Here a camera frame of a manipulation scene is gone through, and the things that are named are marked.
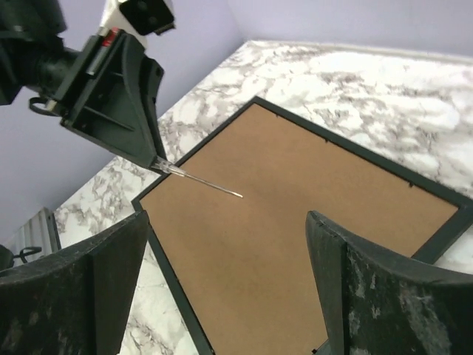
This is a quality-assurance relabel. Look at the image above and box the aluminium rail left edge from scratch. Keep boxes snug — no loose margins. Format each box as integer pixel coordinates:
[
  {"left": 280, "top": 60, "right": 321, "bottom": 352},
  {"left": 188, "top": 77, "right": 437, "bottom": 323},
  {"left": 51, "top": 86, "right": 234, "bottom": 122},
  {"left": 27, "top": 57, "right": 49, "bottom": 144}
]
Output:
[{"left": 1, "top": 208, "right": 62, "bottom": 266}]

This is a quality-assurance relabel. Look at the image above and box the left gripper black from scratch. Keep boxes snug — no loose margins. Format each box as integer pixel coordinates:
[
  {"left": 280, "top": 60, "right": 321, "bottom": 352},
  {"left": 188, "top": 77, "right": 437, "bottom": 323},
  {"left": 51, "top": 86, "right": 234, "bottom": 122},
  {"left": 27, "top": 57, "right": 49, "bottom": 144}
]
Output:
[{"left": 52, "top": 29, "right": 166, "bottom": 170}]

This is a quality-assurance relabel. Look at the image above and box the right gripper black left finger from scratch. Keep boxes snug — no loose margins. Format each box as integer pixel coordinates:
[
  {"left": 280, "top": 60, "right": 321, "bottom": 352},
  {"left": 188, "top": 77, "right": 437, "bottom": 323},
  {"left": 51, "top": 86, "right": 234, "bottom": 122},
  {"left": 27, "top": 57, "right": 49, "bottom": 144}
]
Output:
[{"left": 1, "top": 212, "right": 150, "bottom": 354}]

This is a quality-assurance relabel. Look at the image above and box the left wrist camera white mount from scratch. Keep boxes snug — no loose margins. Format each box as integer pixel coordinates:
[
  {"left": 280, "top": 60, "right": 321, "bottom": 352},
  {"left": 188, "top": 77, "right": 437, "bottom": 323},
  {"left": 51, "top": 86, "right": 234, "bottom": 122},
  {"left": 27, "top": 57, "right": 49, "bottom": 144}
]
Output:
[{"left": 100, "top": 0, "right": 175, "bottom": 49}]

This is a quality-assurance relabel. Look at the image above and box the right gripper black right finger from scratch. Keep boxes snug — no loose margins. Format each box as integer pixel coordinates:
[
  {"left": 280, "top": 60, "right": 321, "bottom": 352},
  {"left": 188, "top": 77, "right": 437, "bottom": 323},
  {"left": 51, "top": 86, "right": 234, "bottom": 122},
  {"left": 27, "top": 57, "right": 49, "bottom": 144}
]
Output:
[{"left": 306, "top": 211, "right": 472, "bottom": 354}]

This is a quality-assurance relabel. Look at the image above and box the black picture frame brown backing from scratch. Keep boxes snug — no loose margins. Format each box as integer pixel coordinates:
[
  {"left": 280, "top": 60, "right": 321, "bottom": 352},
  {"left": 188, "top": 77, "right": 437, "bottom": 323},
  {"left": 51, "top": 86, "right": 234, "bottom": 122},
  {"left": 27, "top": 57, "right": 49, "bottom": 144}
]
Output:
[{"left": 133, "top": 97, "right": 472, "bottom": 354}]

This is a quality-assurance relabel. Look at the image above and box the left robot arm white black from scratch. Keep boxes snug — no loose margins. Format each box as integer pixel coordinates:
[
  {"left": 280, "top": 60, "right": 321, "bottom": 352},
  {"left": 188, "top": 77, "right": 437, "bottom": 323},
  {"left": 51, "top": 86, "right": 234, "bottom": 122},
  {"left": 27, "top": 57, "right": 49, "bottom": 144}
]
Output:
[{"left": 1, "top": 1, "right": 174, "bottom": 172}]

